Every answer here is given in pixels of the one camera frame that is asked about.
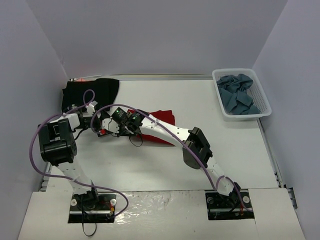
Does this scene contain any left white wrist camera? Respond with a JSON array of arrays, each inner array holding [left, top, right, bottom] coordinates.
[[85, 100, 98, 115]]

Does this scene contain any red t-shirt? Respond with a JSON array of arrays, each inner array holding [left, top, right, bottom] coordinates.
[[139, 110, 176, 146]]

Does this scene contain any pink folded t-shirt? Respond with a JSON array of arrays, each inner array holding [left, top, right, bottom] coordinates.
[[73, 78, 88, 82]]

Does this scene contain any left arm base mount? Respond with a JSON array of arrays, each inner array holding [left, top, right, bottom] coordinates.
[[68, 192, 117, 224]]

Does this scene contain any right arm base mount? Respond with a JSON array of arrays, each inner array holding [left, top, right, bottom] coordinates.
[[205, 190, 255, 221]]

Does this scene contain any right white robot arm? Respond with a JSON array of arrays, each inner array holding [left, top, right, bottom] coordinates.
[[91, 104, 241, 207]]

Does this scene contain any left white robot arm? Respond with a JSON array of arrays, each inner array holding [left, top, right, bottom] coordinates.
[[38, 113, 101, 209]]

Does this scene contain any white plastic basket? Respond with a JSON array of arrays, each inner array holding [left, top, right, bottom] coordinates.
[[212, 68, 272, 122]]

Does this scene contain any blue-grey t-shirt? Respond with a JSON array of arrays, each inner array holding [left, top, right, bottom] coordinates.
[[217, 73, 261, 115]]

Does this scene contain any black folded t-shirt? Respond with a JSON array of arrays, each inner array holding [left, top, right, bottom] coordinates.
[[61, 78, 120, 113]]

